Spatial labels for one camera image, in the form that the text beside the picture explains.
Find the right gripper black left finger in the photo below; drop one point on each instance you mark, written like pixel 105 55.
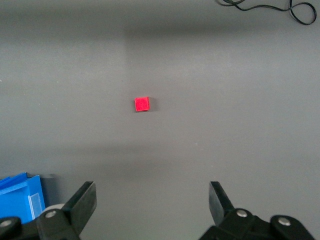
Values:
pixel 75 212

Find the small red cube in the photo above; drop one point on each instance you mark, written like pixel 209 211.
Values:
pixel 141 104

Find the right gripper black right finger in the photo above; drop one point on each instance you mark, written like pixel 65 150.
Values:
pixel 225 220

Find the blue plastic storage bin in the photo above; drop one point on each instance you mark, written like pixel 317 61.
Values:
pixel 15 200

